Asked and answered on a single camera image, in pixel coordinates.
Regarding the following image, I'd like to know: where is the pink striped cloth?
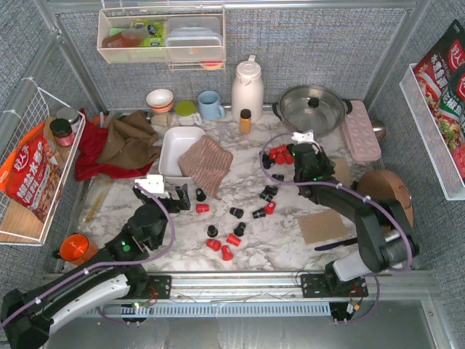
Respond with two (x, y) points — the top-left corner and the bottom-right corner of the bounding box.
(177, 135), (233, 200)

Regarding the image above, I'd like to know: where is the brown cardboard square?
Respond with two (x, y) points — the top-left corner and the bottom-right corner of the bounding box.
(332, 158), (352, 187)

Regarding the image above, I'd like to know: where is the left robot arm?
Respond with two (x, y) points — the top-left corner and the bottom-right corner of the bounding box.
(1, 184), (190, 348)

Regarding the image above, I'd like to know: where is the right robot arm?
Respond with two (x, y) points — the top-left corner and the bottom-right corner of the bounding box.
(291, 143), (418, 288)

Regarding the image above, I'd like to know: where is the red coffee capsule cluster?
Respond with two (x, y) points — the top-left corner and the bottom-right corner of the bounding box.
(269, 145), (294, 165)

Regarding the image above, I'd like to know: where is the white rectangular storage basket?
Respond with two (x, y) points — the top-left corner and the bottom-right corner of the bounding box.
(158, 126), (205, 185)

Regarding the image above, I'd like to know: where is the steel pot with glass lid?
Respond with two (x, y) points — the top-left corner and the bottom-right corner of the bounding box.
(272, 85), (353, 139)

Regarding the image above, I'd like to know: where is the pink egg tray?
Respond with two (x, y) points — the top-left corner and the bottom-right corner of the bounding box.
(341, 100), (381, 162)

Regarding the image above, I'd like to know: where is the brown cardboard sheet right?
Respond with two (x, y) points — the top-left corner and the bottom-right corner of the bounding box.
(297, 210), (349, 244)

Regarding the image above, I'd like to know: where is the brown cloth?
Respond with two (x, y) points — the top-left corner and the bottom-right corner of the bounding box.
(97, 111), (161, 169)

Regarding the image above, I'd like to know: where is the round wooden board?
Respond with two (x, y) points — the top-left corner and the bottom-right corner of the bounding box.
(356, 169), (414, 227)

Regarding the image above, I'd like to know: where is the steel cup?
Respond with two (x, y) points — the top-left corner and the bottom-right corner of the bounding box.
(371, 119), (387, 142)

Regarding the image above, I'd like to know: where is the orange spice bottle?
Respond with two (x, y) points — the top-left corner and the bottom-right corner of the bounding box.
(239, 109), (251, 134)

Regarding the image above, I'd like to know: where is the green lidded white cup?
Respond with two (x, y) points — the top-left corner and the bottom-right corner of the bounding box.
(174, 100), (202, 126)

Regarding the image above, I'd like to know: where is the blue mug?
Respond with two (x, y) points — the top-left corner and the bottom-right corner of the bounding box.
(198, 91), (225, 121)

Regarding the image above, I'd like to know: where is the white orange striped bowl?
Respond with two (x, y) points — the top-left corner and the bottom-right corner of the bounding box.
(146, 89), (174, 113)

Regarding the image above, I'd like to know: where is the white thermos jug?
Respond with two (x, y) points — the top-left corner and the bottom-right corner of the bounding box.
(231, 55), (264, 124)

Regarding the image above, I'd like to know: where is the red cloth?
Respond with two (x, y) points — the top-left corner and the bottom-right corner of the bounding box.
(75, 121), (153, 181)

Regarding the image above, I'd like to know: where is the orange cup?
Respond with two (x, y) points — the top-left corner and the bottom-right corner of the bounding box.
(52, 233), (99, 266)

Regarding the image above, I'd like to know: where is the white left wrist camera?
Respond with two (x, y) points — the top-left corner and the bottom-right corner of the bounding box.
(134, 174), (167, 197)

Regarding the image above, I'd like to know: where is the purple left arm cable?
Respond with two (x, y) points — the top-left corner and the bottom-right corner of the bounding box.
(0, 181), (176, 328)

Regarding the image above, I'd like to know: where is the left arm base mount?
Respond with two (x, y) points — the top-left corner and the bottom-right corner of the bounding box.
(122, 275), (172, 300)

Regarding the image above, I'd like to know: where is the purple spatula handle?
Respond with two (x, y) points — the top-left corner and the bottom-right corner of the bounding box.
(315, 238), (357, 252)

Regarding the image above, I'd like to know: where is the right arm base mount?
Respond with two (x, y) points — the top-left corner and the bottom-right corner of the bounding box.
(299, 262), (368, 298)

